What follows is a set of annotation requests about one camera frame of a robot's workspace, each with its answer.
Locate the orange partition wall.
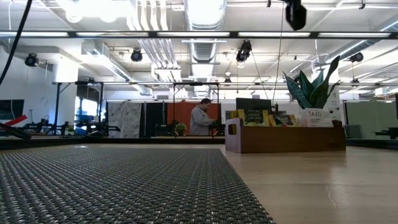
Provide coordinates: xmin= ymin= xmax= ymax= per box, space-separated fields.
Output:
xmin=166 ymin=101 xmax=222 ymax=137

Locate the dark wall screen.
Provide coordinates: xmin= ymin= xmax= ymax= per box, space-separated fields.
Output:
xmin=0 ymin=99 xmax=25 ymax=121

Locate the orange white tea packet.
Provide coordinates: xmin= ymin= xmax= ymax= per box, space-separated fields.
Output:
xmin=298 ymin=108 xmax=335 ymax=128

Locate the grey woven placemat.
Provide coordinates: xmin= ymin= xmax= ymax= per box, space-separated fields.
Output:
xmin=0 ymin=146 xmax=277 ymax=224

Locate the grey partition panel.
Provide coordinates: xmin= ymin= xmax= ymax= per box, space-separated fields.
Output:
xmin=344 ymin=101 xmax=398 ymax=139

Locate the black overhead light bar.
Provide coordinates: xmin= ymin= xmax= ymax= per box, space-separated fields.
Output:
xmin=0 ymin=30 xmax=398 ymax=39

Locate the black metal table frame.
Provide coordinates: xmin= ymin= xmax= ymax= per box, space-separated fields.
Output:
xmin=0 ymin=136 xmax=398 ymax=150

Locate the snake plant in white pot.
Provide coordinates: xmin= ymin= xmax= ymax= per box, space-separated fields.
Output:
xmin=282 ymin=55 xmax=341 ymax=110

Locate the silver ceiling air duct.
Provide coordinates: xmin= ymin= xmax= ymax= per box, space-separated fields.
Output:
xmin=183 ymin=0 xmax=228 ymax=31

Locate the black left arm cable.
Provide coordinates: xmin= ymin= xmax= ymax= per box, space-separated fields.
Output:
xmin=0 ymin=0 xmax=34 ymax=86

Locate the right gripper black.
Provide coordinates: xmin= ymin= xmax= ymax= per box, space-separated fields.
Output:
xmin=284 ymin=0 xmax=308 ymax=32

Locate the red black background equipment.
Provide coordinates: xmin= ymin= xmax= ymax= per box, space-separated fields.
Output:
xmin=0 ymin=114 xmax=32 ymax=140

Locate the black computer monitor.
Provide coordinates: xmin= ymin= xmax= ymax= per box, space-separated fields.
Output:
xmin=235 ymin=98 xmax=273 ymax=111

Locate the small background plant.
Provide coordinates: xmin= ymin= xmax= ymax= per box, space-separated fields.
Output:
xmin=174 ymin=122 xmax=188 ymax=136

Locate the wooden tea organiser box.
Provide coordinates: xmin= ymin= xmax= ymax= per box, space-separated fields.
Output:
xmin=224 ymin=117 xmax=347 ymax=154

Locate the white patterned sheet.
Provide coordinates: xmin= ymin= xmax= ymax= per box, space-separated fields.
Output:
xmin=107 ymin=101 xmax=142 ymax=139

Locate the black metal workstation frame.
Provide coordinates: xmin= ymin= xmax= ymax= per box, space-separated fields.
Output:
xmin=52 ymin=81 xmax=105 ymax=138
xmin=172 ymin=82 xmax=220 ymax=125

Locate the person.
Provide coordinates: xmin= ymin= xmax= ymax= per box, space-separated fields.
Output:
xmin=190 ymin=98 xmax=219 ymax=136

